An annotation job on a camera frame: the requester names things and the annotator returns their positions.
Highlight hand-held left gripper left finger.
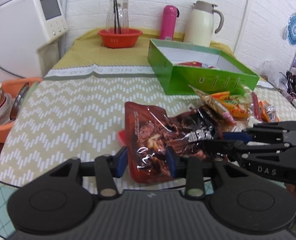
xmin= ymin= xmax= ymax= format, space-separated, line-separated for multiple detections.
xmin=49 ymin=146 xmax=128 ymax=200

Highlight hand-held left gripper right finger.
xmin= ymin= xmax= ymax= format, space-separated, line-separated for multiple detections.
xmin=166 ymin=146 xmax=250 ymax=200

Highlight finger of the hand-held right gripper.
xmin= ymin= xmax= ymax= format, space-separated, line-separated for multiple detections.
xmin=223 ymin=121 xmax=296 ymax=146
xmin=204 ymin=139 xmax=291 ymax=162

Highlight dark red snack packet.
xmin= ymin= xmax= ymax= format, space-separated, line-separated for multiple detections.
xmin=124 ymin=101 xmax=213 ymax=184

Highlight black snack packet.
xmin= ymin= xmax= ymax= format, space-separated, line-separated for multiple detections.
xmin=183 ymin=107 xmax=224 ymax=143

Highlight green cardboard box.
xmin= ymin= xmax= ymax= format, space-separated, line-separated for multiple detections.
xmin=147 ymin=38 xmax=260 ymax=96

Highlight small white snack packet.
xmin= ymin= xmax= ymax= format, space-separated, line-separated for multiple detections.
xmin=247 ymin=116 xmax=263 ymax=128

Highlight red sausage pack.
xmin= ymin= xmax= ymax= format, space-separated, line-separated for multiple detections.
xmin=250 ymin=91 xmax=263 ymax=122

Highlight orange foil snack packet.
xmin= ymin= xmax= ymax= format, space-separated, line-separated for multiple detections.
xmin=260 ymin=100 xmax=280 ymax=123

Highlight clear peanut packet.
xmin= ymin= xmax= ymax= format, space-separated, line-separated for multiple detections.
xmin=188 ymin=84 xmax=236 ymax=126

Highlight clear plastic bag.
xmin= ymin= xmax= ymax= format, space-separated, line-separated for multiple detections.
xmin=262 ymin=59 xmax=281 ymax=86

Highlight beige zigzag tablecloth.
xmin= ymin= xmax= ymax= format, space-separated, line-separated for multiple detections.
xmin=0 ymin=66 xmax=296 ymax=238

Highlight red nut packet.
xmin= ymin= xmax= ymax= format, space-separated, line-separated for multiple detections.
xmin=176 ymin=61 xmax=204 ymax=68

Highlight yellow tablecloth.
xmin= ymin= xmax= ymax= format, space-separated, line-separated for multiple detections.
xmin=50 ymin=27 xmax=263 ymax=81

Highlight cream thermal carafe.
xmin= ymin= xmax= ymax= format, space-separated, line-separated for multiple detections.
xmin=183 ymin=0 xmax=225 ymax=48

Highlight metal lid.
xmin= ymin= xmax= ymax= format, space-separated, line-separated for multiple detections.
xmin=10 ymin=84 xmax=30 ymax=120

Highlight orange plastic basin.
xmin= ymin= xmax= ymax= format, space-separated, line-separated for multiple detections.
xmin=0 ymin=77 xmax=43 ymax=143

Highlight red plastic basket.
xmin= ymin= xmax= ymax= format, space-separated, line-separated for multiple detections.
xmin=97 ymin=28 xmax=143 ymax=49

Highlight pink thermos bottle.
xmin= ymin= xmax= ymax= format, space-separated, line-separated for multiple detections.
xmin=159 ymin=5 xmax=180 ymax=41

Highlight glass pitcher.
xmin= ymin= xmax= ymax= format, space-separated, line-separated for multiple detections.
xmin=105 ymin=0 xmax=130 ymax=34

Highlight black chopsticks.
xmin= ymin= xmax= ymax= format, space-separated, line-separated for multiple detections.
xmin=113 ymin=0 xmax=123 ymax=34

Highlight white water dispenser with screen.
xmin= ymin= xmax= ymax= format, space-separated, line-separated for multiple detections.
xmin=0 ymin=0 xmax=69 ymax=78

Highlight white wall pipe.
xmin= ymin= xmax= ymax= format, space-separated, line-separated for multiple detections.
xmin=233 ymin=0 xmax=253 ymax=53

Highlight blue patterned wall plate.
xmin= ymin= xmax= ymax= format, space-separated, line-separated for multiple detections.
xmin=285 ymin=12 xmax=296 ymax=40

